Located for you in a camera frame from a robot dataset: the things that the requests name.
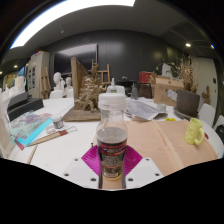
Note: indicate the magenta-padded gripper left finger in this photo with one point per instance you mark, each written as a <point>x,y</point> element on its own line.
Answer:
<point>80,171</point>

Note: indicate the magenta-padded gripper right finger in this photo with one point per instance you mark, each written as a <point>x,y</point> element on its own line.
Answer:
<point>145,171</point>

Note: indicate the clear white-capped drink bottle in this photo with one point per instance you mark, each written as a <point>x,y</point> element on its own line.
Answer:
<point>111,146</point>

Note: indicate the beige wooden board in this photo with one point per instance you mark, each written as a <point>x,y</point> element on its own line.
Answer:
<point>160,143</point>

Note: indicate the wooden paintbrush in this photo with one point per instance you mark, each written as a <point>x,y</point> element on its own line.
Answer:
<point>50,136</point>

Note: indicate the small paint jar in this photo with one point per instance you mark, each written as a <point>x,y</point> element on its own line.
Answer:
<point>58,122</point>

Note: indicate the small flat yellow item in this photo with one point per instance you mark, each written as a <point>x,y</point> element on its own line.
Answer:
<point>170,119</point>

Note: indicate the printed newspaper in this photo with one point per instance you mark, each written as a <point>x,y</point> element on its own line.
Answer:
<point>143,110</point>

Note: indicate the yellow-green mug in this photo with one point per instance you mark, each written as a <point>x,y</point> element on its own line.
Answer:
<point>193,131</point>

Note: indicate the golden relief sculpture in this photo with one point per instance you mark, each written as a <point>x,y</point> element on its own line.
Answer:
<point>88,96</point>

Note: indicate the brown cardboard box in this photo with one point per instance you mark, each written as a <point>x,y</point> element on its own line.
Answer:
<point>163,93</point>

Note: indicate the dried plant in grey pot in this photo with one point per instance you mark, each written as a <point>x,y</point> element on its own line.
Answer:
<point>188,103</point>

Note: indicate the small white plaster figure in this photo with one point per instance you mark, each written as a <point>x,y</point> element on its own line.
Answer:
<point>69,86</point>

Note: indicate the black case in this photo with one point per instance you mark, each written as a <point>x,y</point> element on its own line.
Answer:
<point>25,105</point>

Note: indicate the white bottle with green liquid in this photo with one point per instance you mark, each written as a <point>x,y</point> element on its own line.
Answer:
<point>113,87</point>

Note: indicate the white plaster bust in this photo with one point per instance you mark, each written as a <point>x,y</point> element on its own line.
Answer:
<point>57,81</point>

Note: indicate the red box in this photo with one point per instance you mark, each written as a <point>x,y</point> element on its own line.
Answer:
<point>145,77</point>

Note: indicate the wooden figure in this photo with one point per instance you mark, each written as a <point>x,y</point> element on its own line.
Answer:
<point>206,95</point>

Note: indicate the wooden easel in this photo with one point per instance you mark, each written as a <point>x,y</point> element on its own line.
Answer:
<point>104,75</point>

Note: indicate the white display panel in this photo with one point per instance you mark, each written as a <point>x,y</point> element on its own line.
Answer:
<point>35,73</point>

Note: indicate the ceiling spot lights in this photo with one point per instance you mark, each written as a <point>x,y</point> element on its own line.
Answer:
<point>188,45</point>

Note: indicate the long ceiling light strip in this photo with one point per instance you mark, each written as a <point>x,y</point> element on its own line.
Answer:
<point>66,13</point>

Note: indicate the black wall screen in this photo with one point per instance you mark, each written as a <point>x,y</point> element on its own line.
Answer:
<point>75,60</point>

